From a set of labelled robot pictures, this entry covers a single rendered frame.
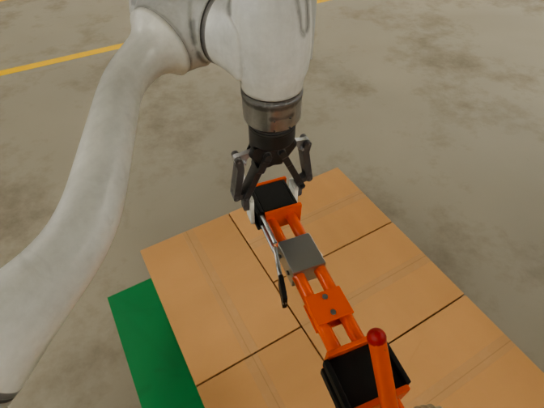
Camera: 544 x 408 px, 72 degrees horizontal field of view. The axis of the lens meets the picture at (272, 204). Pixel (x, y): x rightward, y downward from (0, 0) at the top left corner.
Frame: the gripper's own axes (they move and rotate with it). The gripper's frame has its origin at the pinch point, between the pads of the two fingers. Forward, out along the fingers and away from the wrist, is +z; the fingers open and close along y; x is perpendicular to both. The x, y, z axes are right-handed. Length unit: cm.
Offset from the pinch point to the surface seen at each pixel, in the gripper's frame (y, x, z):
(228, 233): -1, 50, 73
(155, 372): -48, 26, 127
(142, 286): -47, 73, 127
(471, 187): 169, 71, 127
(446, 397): 45, -35, 73
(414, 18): 289, 309, 128
